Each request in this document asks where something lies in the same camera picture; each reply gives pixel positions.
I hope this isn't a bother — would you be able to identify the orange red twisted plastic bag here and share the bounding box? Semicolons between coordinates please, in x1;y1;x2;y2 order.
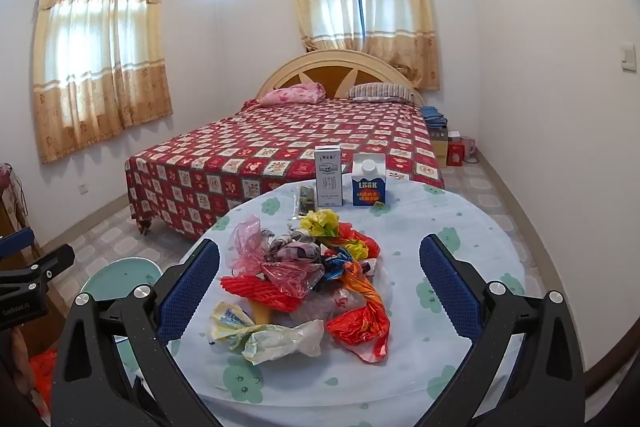
325;259;392;366

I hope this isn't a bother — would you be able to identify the round table floral cloth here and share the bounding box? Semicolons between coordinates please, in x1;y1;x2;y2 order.
167;179;527;427

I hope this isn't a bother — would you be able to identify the blue candy wrapper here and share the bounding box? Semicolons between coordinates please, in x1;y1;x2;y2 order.
320;257;352;281

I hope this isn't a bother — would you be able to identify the cream wooden bed headboard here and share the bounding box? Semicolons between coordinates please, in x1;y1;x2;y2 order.
255;49;426;108

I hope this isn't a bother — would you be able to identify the tall white milk carton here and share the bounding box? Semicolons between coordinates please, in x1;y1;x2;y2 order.
314;145;344;208

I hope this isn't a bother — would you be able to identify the clear plastic bag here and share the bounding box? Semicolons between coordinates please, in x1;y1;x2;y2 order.
289;267;392;329

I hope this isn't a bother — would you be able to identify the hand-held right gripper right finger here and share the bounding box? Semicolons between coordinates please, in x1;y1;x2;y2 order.
414;233;587;427

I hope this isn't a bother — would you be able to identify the wide beige curtain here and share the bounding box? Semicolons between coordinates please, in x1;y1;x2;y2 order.
32;0;174;166

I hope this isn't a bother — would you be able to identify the brown wooden cabinet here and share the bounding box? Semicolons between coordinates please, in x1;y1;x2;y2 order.
0;167;67;324

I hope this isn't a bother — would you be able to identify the dark flat packet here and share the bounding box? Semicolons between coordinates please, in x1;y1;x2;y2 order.
298;185;317;214

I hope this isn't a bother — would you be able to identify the white yellow printed plastic bag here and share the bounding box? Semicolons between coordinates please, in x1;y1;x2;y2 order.
208;301;257;349

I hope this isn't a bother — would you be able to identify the checkered cloth rag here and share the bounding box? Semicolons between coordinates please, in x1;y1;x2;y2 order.
267;229;322;266

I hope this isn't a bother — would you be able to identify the bed with red quilt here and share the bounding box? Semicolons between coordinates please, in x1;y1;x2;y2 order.
125;97;446;241

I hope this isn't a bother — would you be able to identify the narrow beige curtain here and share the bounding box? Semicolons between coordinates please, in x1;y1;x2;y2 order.
287;0;442;90

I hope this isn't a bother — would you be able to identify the pink translucent plastic bag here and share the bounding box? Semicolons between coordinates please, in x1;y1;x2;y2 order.
227;214;312;299

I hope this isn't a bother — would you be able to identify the red foam net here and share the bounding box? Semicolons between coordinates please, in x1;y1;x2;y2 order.
220;274;302;316

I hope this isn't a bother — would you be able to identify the yellow sponge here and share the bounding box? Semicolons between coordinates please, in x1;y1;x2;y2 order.
249;301;282;326

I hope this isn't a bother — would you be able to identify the pale green printed plastic bag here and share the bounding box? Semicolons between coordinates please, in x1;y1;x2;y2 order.
240;319;326;366

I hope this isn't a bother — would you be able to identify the stack of blue cloth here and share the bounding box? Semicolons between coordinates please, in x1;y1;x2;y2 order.
420;105;444;128

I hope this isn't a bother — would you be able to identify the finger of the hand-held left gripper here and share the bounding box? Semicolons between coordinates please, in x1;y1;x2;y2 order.
0;244;77;294
0;228;37;259

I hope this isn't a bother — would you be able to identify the person's left hand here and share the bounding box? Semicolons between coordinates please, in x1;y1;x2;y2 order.
11;324;37;389

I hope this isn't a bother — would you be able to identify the yellow plastic wrapper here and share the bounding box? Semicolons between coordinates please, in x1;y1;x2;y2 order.
300;209;342;241

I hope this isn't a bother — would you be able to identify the blue white capped carton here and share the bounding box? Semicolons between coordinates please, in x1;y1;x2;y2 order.
351;153;387;208

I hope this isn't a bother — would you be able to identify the cardboard box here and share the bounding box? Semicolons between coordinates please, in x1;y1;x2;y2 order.
429;129;451;168

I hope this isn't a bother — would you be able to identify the pink floral blanket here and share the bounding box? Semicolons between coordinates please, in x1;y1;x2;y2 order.
257;82;327;108

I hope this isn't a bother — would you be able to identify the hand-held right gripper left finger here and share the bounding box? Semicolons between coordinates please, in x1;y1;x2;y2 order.
50;238;236;427

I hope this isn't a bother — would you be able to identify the striped pillow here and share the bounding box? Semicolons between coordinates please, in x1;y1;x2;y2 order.
347;82;417;104

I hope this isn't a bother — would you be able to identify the white wall switch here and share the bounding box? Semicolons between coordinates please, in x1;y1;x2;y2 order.
619;44;639;72

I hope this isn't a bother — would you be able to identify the red floor plastic bag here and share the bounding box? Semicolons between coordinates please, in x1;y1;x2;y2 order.
27;349;57;409

